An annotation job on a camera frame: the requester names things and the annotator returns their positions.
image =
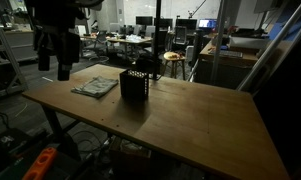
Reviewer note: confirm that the wooden side desk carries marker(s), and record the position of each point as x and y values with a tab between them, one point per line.
231	70

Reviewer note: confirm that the lit computer monitor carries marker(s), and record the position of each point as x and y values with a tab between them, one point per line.
207	23

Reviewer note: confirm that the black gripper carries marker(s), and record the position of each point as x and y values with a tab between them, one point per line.
53	41

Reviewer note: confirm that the cardboard box under table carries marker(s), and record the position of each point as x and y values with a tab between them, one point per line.
129	157

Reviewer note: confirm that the round wooden stool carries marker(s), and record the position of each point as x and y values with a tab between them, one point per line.
175	59

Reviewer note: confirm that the black perforated box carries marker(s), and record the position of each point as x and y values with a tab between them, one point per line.
134	85

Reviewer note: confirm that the computer keyboard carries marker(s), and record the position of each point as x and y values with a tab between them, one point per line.
227	53

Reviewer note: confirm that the black vertical pole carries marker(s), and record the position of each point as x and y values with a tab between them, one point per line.
155	40

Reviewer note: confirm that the silver aluminium frame strut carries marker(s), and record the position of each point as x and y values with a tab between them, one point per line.
244	85

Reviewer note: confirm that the grey cloth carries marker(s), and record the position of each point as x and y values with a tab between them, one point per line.
96	87

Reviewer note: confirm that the grey metal shelf frame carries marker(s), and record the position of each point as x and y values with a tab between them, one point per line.
11	77

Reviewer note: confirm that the orange plastic tool case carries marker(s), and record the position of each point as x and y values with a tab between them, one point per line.
41	165

